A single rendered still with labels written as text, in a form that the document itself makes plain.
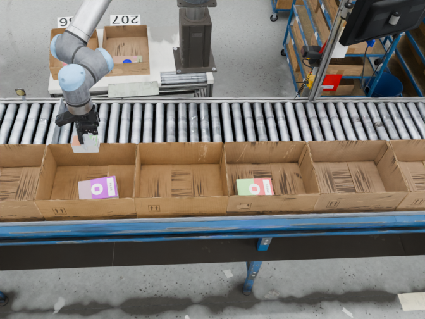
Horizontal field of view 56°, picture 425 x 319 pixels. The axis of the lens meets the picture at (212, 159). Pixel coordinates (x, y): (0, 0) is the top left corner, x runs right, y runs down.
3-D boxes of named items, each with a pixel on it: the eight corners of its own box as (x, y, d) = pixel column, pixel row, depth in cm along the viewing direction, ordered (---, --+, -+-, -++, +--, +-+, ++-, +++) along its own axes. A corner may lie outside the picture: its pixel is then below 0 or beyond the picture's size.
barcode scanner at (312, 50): (296, 57, 230) (303, 42, 222) (315, 60, 233) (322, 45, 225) (298, 65, 227) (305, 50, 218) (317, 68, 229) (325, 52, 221)
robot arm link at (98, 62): (90, 40, 147) (66, 57, 140) (115, 52, 144) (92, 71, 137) (94, 59, 155) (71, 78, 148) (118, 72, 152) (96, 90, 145)
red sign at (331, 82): (336, 90, 246) (342, 74, 236) (336, 91, 246) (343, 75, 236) (310, 90, 245) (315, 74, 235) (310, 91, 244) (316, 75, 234)
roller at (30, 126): (42, 106, 236) (40, 100, 232) (23, 180, 205) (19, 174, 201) (33, 106, 236) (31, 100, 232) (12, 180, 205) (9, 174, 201)
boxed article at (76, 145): (75, 142, 169) (73, 135, 165) (100, 142, 169) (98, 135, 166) (73, 152, 165) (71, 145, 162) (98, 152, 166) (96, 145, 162)
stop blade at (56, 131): (65, 107, 234) (61, 97, 227) (51, 172, 207) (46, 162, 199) (64, 107, 234) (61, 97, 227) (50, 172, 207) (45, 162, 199)
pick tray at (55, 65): (98, 38, 270) (95, 25, 262) (100, 76, 247) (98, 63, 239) (54, 41, 265) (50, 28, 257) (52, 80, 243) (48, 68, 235)
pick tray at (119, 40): (148, 37, 273) (147, 24, 265) (150, 75, 251) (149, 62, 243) (105, 38, 270) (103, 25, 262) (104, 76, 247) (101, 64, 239)
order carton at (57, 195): (140, 164, 193) (137, 142, 179) (137, 218, 175) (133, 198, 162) (56, 166, 190) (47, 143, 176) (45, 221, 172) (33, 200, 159)
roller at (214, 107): (217, 106, 245) (218, 100, 241) (224, 176, 214) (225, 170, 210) (209, 106, 244) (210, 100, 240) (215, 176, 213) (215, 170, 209)
